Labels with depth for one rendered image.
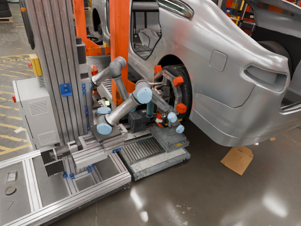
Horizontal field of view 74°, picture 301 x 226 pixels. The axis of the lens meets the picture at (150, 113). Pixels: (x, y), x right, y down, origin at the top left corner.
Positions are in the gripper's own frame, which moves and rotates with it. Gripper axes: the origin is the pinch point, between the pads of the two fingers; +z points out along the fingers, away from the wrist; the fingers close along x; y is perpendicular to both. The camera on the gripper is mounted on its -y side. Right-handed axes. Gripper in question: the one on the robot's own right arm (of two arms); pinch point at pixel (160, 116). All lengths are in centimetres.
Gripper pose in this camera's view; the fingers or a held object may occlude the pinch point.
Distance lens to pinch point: 202.3
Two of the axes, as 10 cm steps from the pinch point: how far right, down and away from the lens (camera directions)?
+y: -4.5, -6.7, -6.0
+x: -7.4, 6.5, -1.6
